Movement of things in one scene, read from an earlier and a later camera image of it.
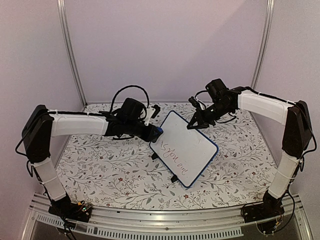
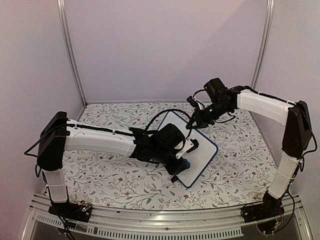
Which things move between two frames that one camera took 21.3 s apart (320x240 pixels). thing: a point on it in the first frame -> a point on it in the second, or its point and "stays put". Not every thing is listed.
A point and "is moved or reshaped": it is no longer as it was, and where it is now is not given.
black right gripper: [196, 118] stays put
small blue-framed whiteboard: [187, 152] stays put
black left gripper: [152, 131] -> [174, 170]
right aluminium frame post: [264, 42] stays put
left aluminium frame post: [63, 20] stays put
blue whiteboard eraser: [160, 130] is moved or reshaped
